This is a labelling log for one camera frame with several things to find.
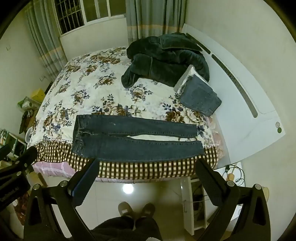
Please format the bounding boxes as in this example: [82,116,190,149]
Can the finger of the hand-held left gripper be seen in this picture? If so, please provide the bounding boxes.
[0,146,39,179]

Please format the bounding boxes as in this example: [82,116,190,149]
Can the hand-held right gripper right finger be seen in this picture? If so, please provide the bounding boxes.
[195,158,272,241]

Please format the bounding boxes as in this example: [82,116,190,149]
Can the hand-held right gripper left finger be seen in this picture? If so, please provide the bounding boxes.
[23,158,100,241]

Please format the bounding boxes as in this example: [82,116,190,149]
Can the dark blue jeans pants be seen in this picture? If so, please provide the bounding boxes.
[72,114,206,163]

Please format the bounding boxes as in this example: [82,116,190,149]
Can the white storage shelf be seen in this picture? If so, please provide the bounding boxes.
[0,129,27,164]

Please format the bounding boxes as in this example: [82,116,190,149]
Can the pink striped bed sheet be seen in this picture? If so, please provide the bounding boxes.
[32,161,78,179]

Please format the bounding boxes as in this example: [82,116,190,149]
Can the white nightstand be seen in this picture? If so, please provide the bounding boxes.
[180,162,244,236]

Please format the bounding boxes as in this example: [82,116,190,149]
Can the person's legs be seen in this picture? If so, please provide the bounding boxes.
[91,216,163,241]

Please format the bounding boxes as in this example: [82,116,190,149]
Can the yellow box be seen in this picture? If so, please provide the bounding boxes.
[31,89,46,103]

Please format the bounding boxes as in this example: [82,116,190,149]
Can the white bed headboard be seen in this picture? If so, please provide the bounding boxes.
[180,23,286,168]

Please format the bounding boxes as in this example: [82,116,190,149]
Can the folded grey jeans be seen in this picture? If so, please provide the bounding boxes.
[180,75,222,117]

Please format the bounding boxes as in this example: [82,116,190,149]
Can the floral quilted bedspread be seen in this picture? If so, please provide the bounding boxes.
[27,46,225,184]

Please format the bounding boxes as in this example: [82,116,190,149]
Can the white pillow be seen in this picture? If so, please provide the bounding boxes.
[173,65,209,98]

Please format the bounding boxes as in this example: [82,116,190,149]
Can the grey striped curtain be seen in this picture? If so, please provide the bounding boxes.
[125,0,189,45]
[24,0,68,82]

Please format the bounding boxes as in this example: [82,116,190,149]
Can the dark green fleece jacket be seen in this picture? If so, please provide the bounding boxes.
[121,32,210,89]

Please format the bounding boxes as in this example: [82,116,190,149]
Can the barred window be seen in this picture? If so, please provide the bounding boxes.
[54,0,127,35]

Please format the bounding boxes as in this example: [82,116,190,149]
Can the black cable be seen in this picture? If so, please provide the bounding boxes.
[221,162,246,187]

